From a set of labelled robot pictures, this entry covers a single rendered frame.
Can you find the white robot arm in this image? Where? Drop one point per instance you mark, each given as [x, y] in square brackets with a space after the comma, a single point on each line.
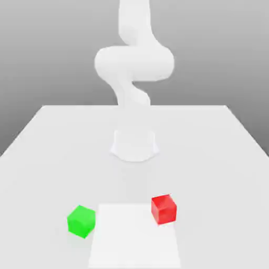
[134, 63]

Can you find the small red cube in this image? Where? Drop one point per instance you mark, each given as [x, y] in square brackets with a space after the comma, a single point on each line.
[164, 209]

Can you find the small green cube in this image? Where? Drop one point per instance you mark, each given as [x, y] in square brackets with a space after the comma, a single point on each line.
[81, 221]

